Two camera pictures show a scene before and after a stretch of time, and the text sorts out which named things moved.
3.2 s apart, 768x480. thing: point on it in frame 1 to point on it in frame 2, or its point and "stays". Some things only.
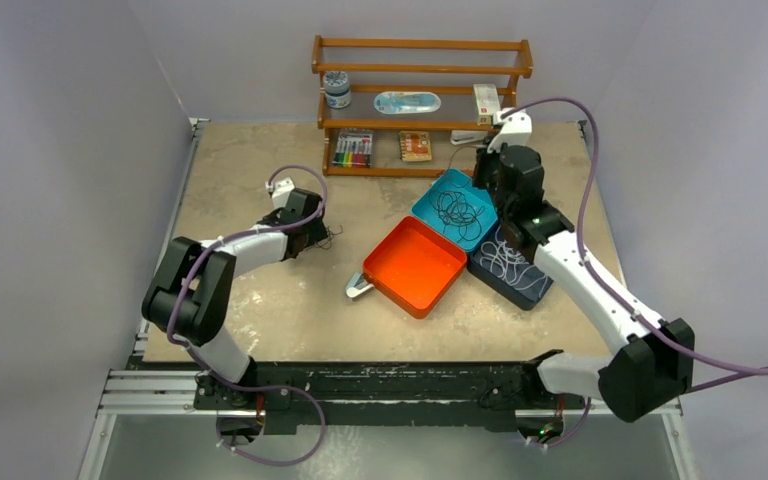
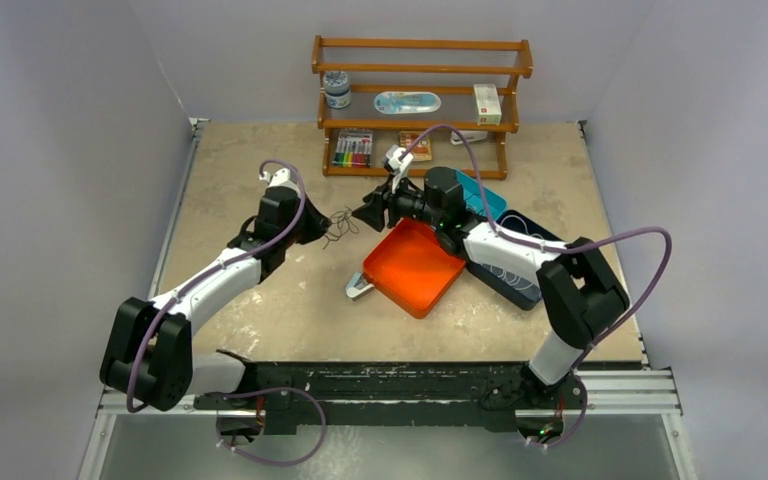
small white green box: [487, 102] stays
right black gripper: [483, 158] to [373, 212]
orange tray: [412, 266] stays
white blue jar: [337, 92] stays
